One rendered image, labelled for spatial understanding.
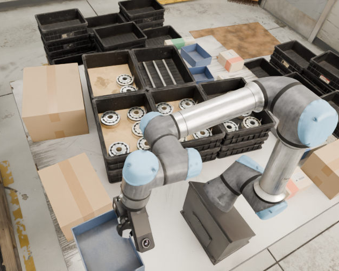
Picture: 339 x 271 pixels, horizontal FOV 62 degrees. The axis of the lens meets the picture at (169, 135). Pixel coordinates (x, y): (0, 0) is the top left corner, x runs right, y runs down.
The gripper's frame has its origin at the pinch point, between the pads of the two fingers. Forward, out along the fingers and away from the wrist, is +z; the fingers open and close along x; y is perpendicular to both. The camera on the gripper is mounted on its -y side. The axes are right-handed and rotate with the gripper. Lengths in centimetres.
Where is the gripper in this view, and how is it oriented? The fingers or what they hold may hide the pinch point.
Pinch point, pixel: (129, 236)
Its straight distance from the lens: 92.3
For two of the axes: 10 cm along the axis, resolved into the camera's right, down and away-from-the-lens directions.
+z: -2.0, 6.7, 7.2
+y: -4.6, -7.1, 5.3
